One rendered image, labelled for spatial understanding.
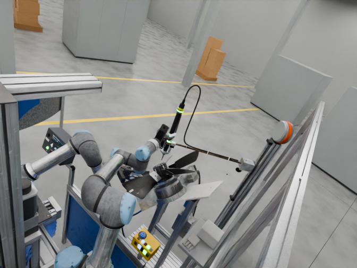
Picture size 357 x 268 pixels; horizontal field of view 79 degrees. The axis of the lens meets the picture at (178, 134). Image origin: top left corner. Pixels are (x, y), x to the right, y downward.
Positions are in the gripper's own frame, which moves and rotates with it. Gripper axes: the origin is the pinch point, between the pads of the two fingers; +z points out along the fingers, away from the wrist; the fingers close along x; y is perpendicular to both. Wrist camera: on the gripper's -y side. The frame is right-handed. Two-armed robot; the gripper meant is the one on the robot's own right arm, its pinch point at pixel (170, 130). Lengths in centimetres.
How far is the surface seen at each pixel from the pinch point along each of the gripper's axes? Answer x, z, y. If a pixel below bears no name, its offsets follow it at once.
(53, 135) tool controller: -79, -22, 43
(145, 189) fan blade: 1.7, -11.9, 47.7
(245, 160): 54, 29, 9
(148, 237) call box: 23, -34, 59
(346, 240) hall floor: 286, 248, 166
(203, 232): 54, 6, 72
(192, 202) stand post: 35, 9, 53
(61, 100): -191, 83, 95
